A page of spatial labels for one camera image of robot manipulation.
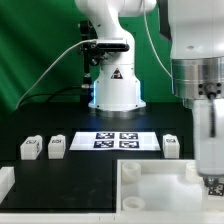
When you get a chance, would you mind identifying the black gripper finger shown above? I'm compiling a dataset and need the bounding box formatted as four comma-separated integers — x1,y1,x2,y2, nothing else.
203,177,219,187

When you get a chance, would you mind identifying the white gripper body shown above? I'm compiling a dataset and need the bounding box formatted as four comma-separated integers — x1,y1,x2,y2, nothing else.
192,99,224,177

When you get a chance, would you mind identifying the white square tabletop part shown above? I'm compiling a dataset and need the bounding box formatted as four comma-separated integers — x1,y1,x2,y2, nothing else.
116,160,224,213

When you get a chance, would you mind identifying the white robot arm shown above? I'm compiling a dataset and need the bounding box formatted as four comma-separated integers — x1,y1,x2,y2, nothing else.
75,0,224,187

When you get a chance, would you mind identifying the white sheet with tags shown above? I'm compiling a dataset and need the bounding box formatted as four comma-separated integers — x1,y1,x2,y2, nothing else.
70,131,160,151

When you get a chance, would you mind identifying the white front obstacle bar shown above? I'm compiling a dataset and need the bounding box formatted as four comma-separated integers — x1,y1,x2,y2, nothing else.
0,212,224,224

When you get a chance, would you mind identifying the black camera on stand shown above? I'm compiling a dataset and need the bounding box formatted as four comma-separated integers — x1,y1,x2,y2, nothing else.
78,20,104,86

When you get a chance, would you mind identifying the black cable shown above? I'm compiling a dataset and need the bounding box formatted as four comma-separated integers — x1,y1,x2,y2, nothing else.
18,86,90,108

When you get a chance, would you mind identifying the white cable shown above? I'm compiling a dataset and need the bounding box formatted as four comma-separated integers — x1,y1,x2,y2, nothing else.
14,38,98,110

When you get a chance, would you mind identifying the white left obstacle wall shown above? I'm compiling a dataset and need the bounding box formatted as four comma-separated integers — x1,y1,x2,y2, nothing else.
0,167,15,204

